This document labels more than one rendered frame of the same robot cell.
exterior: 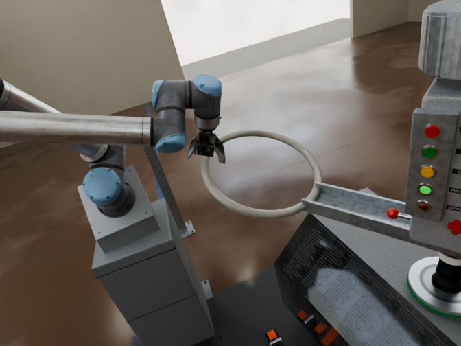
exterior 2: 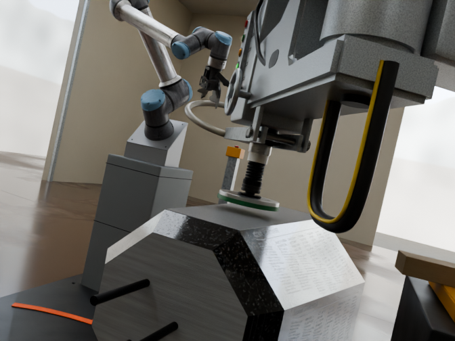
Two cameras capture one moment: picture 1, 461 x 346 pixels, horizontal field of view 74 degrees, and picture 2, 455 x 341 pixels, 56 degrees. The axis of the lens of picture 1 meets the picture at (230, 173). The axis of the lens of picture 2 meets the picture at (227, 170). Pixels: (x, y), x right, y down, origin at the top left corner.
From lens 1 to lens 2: 171 cm
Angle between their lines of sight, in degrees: 42
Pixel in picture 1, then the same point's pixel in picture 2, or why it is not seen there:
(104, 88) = (287, 193)
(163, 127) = (181, 38)
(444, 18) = not seen: outside the picture
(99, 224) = (137, 136)
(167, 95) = (198, 31)
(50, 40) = not seen: hidden behind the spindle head
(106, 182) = (156, 97)
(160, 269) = (139, 188)
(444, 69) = not seen: outside the picture
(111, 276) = (113, 168)
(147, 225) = (159, 156)
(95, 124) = (156, 24)
